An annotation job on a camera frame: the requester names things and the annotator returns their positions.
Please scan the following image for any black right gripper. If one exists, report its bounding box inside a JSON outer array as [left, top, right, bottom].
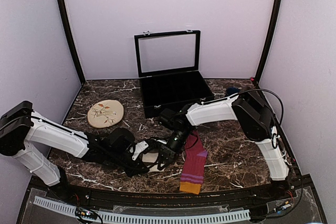
[[158, 128, 192, 170]]

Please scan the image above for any brown and white sock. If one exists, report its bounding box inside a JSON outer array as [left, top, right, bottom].
[[142, 152, 165, 173]]

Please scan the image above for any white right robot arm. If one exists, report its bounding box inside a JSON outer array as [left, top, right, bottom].
[[158, 89, 290, 200]]

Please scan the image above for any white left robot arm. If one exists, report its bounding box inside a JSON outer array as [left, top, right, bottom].
[[1, 101, 150, 201]]

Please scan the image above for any maroon purple orange sock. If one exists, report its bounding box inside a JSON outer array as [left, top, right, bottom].
[[180, 130, 207, 195]]

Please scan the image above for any dark blue mug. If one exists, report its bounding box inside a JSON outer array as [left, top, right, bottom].
[[225, 87, 240, 97]]

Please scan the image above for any black display box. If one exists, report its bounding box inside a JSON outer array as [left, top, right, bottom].
[[134, 30, 214, 118]]

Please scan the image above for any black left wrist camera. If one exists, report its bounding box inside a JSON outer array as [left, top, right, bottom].
[[108, 127, 135, 153]]

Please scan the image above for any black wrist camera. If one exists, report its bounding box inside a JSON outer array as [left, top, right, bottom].
[[159, 109, 181, 130], [108, 127, 135, 153]]

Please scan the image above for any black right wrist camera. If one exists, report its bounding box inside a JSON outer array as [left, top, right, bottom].
[[159, 109, 181, 130]]

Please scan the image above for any white slotted cable duct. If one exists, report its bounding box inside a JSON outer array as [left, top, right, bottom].
[[33, 196, 250, 223]]

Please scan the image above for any black front table rail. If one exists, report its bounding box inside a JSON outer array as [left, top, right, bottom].
[[26, 174, 313, 210]]

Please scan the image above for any black left corner post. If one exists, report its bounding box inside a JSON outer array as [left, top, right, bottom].
[[57, 0, 86, 85]]

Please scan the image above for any black corner post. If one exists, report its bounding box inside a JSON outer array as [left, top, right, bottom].
[[57, 0, 86, 85], [254, 0, 281, 85]]

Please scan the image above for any black right corner post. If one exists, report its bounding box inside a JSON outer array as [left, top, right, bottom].
[[254, 0, 281, 85]]

